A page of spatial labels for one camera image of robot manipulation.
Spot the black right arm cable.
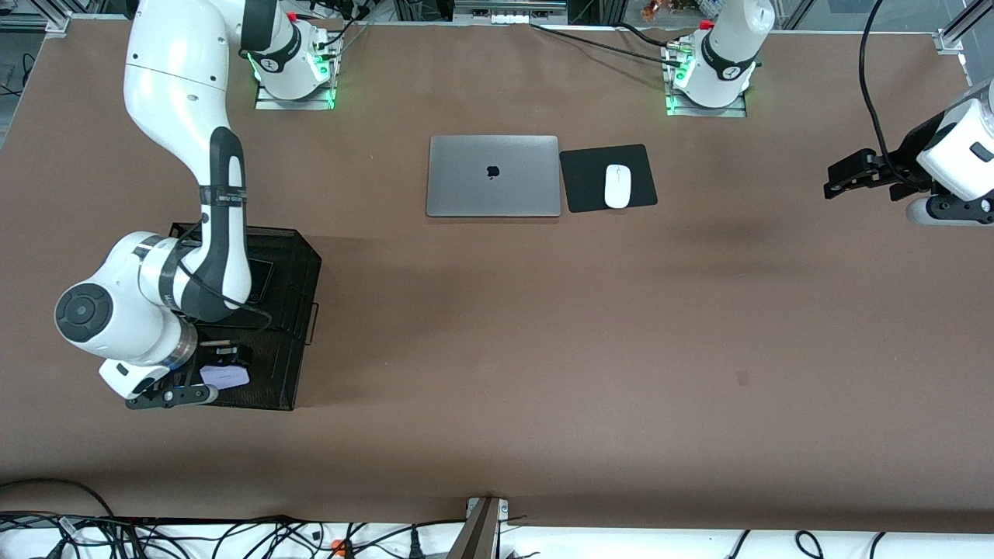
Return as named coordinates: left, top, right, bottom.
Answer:
left=179, top=210, right=273, bottom=332

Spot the lilac flip phone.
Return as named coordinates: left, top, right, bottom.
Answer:
left=200, top=365, right=251, bottom=388

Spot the white computer mouse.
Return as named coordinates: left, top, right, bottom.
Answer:
left=604, top=164, right=632, bottom=210

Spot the black mouse pad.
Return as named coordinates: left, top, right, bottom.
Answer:
left=559, top=144, right=659, bottom=214

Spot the black floor cable loop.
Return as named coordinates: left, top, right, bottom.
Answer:
left=0, top=478, right=117, bottom=519

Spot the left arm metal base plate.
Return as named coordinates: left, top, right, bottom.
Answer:
left=660, top=39, right=749, bottom=119

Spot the silver closed laptop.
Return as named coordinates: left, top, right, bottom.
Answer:
left=426, top=135, right=561, bottom=218

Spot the white connector strip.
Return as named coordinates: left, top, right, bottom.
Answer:
left=454, top=0, right=568, bottom=26

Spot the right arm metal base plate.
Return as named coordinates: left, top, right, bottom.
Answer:
left=254, top=35, right=342, bottom=111

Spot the grey metal post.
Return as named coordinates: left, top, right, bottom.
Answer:
left=447, top=497, right=509, bottom=559

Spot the aluminium frame rail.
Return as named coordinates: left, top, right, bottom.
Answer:
left=0, top=0, right=72, bottom=33
left=936, top=0, right=994, bottom=86

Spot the long black table cable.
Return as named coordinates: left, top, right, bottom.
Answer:
left=530, top=22, right=684, bottom=64

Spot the short black table cable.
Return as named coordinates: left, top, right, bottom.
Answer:
left=616, top=22, right=680, bottom=49

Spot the black base cable bundle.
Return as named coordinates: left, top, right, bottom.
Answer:
left=330, top=0, right=377, bottom=59

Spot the black mesh two-tier tray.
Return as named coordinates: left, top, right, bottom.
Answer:
left=142, top=222, right=323, bottom=411

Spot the small black flip phone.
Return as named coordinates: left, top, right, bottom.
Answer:
left=247, top=258, right=275, bottom=302

